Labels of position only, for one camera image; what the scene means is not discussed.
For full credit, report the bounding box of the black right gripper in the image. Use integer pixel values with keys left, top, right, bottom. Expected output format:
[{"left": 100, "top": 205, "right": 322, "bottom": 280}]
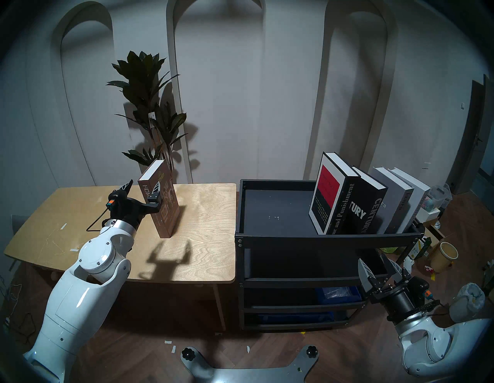
[{"left": 358, "top": 253, "right": 440, "bottom": 323}]

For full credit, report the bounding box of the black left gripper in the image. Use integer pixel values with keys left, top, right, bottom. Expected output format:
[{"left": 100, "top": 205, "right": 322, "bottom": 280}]
[{"left": 106, "top": 180, "right": 163, "bottom": 232}]

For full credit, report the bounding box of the brown Homes book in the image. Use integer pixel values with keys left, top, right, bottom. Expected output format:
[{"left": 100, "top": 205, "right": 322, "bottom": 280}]
[{"left": 138, "top": 159, "right": 182, "bottom": 239}]

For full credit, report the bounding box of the black Century book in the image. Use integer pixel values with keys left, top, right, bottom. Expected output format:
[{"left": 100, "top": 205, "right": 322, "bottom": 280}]
[{"left": 343, "top": 167, "right": 387, "bottom": 235}]

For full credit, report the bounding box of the grey ianra book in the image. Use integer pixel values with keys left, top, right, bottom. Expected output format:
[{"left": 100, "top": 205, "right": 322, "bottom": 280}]
[{"left": 370, "top": 167, "right": 414, "bottom": 235}]

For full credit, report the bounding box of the white Design Hotels Yearbook book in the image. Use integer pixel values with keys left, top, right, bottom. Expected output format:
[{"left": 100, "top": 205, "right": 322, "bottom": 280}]
[{"left": 388, "top": 167, "right": 431, "bottom": 234}]

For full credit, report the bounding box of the black Crime and Punishment book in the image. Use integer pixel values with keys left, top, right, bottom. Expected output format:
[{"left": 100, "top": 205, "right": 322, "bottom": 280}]
[{"left": 309, "top": 152, "right": 360, "bottom": 235}]

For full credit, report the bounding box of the black metal shelf cart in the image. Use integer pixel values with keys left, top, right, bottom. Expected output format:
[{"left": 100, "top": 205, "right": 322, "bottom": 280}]
[{"left": 235, "top": 180, "right": 425, "bottom": 332}]

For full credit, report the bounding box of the blue bin with plastic bag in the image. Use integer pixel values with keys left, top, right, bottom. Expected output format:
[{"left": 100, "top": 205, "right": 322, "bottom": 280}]
[{"left": 316, "top": 286, "right": 363, "bottom": 302}]

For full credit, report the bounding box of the green white carton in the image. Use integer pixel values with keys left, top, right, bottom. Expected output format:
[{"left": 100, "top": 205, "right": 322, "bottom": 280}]
[{"left": 410, "top": 236, "right": 432, "bottom": 260}]

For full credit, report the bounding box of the brown cardboard box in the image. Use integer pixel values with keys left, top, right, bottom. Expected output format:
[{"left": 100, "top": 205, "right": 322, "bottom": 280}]
[{"left": 424, "top": 226, "right": 445, "bottom": 248}]

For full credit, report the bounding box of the light wooden table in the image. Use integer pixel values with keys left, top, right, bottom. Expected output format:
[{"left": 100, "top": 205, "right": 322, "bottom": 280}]
[{"left": 4, "top": 183, "right": 237, "bottom": 332}]

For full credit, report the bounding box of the white trash bag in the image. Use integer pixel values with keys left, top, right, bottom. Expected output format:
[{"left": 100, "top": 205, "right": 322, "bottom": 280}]
[{"left": 449, "top": 283, "right": 486, "bottom": 324}]

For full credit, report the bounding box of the clear plastic storage box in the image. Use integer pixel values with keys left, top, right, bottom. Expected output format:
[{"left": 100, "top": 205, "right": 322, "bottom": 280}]
[{"left": 426, "top": 185, "right": 452, "bottom": 212}]

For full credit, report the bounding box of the dark blue flat bin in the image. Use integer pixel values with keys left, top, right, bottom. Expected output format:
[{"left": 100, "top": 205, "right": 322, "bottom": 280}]
[{"left": 259, "top": 313, "right": 335, "bottom": 324}]

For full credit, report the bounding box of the tall green leafy plant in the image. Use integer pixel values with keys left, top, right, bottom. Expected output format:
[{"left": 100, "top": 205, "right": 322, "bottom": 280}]
[{"left": 106, "top": 50, "right": 189, "bottom": 182}]

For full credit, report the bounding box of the dark brown door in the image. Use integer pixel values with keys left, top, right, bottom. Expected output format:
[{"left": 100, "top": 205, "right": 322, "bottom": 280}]
[{"left": 447, "top": 74, "right": 494, "bottom": 195}]

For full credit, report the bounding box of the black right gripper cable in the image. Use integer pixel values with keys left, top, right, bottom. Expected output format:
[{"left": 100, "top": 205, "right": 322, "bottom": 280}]
[{"left": 409, "top": 300, "right": 450, "bottom": 319}]

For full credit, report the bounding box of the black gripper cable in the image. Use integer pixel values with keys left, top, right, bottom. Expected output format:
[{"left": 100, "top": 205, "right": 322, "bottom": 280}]
[
  {"left": 86, "top": 207, "right": 111, "bottom": 232},
  {"left": 409, "top": 300, "right": 450, "bottom": 319}
]

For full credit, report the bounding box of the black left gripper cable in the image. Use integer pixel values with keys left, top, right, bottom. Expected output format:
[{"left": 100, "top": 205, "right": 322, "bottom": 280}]
[{"left": 86, "top": 207, "right": 111, "bottom": 232}]

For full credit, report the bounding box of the grey metal robot base plate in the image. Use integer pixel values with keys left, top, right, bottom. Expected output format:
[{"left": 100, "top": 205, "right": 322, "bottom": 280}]
[{"left": 181, "top": 345, "right": 320, "bottom": 383}]

